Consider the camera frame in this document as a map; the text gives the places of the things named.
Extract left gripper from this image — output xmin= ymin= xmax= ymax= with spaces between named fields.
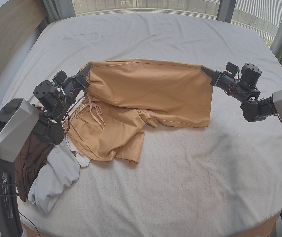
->
xmin=62 ymin=73 xmax=90 ymax=101

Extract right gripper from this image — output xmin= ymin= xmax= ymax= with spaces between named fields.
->
xmin=210 ymin=71 xmax=239 ymax=92

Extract tan shorts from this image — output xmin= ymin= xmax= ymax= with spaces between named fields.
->
xmin=63 ymin=59 xmax=214 ymax=166

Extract white garment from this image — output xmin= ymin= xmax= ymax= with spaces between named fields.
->
xmin=34 ymin=102 xmax=91 ymax=168

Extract window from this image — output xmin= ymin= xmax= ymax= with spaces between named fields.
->
xmin=67 ymin=0 xmax=282 ymax=42

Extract brown garment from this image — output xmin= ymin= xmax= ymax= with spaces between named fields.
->
xmin=15 ymin=135 xmax=54 ymax=202

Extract pale grey garment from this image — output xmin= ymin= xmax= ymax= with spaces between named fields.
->
xmin=28 ymin=146 xmax=80 ymax=215

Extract bed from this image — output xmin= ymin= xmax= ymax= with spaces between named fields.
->
xmin=0 ymin=0 xmax=282 ymax=237

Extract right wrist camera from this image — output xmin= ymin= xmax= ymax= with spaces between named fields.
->
xmin=225 ymin=62 xmax=240 ymax=78

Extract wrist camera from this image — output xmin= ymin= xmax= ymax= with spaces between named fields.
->
xmin=225 ymin=62 xmax=240 ymax=78
xmin=52 ymin=71 xmax=67 ymax=86

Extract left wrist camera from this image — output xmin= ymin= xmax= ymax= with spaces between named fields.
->
xmin=52 ymin=71 xmax=67 ymax=86

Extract black cable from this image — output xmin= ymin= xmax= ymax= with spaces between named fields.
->
xmin=20 ymin=212 xmax=41 ymax=237

